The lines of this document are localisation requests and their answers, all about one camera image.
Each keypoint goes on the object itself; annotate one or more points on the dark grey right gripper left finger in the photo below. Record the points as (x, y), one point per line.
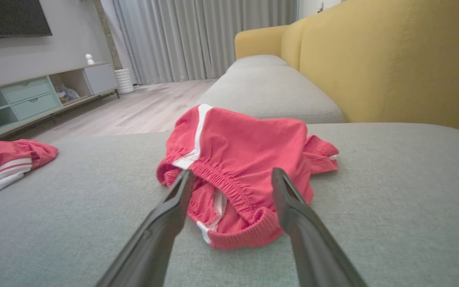
(153, 239)

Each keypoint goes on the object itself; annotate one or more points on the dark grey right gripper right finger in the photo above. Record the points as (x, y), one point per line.
(313, 247)

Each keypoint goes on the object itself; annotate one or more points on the red jersey with white trim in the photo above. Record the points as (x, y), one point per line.
(10, 159)

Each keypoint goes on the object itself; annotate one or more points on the red shorts with white stripe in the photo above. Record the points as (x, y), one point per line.
(245, 151)

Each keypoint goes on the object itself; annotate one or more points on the pale green cabinet drawer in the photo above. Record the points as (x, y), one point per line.
(36, 106)
(26, 90)

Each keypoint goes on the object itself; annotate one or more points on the large grey sofa seat cushion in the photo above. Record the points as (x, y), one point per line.
(393, 207)

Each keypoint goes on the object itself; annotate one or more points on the grey plush toy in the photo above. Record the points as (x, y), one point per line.
(68, 95)

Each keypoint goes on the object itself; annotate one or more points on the black flat television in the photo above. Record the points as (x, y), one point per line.
(10, 16)

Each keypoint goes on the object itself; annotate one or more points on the white cabinet door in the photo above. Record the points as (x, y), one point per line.
(101, 78)

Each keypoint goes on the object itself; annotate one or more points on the small white figurine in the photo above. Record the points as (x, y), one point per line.
(89, 59)

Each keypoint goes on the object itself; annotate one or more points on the white ribbed vase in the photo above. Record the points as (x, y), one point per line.
(124, 81)

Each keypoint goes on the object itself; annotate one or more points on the long grey sofa seat cushion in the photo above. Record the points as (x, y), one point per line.
(269, 93)

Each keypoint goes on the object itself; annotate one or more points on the small grey sofa seat cushion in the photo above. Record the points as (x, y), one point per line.
(258, 61)

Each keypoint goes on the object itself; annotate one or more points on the yellow sofa backrest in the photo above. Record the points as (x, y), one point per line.
(393, 59)

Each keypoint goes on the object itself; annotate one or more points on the grey pleated curtain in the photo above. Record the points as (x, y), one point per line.
(205, 36)

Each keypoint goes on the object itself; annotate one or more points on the yellow sofa armrest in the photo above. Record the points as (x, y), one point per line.
(259, 42)

